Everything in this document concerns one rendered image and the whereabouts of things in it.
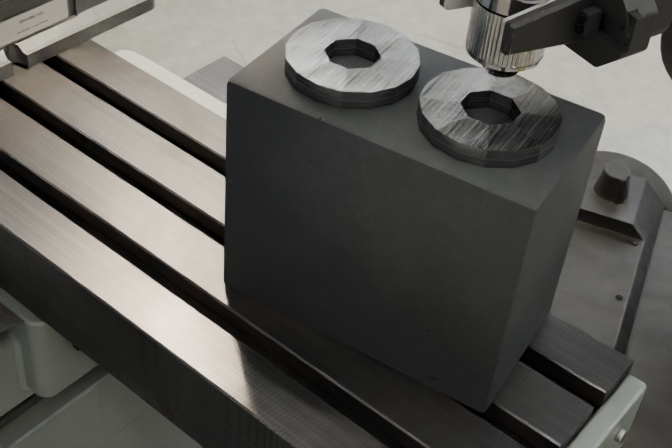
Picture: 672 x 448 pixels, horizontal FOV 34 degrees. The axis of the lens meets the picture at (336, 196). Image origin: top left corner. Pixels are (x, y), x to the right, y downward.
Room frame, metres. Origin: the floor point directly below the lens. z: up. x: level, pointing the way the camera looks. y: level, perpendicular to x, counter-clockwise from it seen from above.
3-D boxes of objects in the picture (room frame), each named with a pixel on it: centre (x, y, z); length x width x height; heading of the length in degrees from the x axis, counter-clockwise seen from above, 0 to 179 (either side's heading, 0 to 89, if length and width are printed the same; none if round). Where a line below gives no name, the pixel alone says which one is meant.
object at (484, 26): (0.56, -0.09, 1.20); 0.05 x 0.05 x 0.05
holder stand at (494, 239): (0.59, -0.05, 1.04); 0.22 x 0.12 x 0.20; 63
